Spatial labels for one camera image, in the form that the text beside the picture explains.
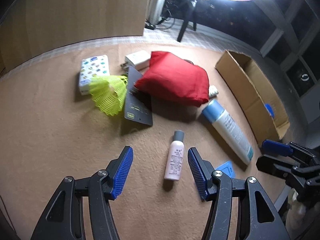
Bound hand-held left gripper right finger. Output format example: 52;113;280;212
187;147;292;240

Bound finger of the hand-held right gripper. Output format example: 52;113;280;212
255;155;303;180
261;139;316;161

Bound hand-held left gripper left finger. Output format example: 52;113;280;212
30;146;134;240

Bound small pink bottle grey cap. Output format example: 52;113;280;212
164;130;185;181

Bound white spray bottle blue cap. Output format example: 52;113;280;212
201;99;254;166

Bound cardboard box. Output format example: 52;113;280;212
215;49;290;142

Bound yellow mesh sponge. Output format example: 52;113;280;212
89;74;128;116

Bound red cloth bag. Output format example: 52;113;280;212
134;51;210;107

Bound small blue plastic card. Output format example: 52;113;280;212
215;160;236;177

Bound small blue item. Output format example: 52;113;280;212
264;103;275;117

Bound black card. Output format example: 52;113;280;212
124;66;153;127

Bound patterned white tissue pack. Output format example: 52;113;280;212
78;54;110;95

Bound white charger adapter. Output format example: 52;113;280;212
121;50;152;71

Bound black chair legs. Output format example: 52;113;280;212
176;0;198;42

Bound wooden cabinet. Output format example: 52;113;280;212
0;0;154;75

